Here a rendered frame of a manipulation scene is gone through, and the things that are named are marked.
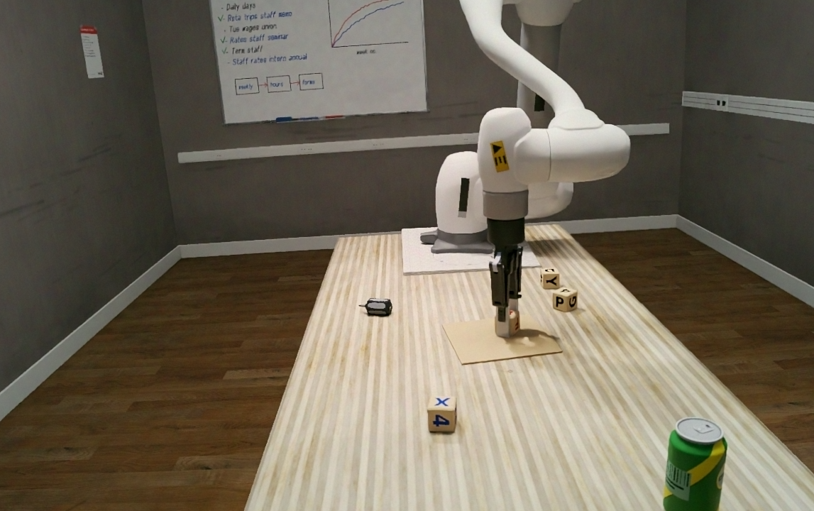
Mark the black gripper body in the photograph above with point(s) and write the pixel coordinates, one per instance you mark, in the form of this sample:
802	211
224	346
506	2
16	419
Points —
506	235

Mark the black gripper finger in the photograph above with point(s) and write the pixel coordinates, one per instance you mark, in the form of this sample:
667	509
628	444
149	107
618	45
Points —
500	289
516	279

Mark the green drink can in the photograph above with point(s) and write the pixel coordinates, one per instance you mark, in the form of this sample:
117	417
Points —
695	466

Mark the tan square mat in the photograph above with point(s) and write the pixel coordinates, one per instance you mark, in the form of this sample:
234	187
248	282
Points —
476	341

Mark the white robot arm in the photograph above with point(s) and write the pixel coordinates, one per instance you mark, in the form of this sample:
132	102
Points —
527	161

